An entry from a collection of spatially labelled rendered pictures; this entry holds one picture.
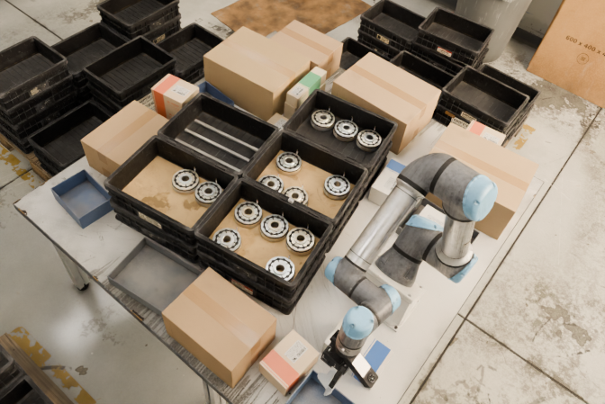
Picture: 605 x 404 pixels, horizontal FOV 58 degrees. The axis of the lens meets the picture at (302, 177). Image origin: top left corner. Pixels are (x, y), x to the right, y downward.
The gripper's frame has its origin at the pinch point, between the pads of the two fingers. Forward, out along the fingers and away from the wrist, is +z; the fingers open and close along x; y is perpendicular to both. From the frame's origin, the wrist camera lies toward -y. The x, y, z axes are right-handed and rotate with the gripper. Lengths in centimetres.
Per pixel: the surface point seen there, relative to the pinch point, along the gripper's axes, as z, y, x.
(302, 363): 9.9, 13.7, 0.2
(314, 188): 0, 54, -54
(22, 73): 36, 233, -33
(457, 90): 23, 52, -193
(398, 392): 16.0, -15.4, -16.4
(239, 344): 2.4, 30.8, 12.2
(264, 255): 3, 47, -18
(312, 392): 17.2, 6.0, 2.4
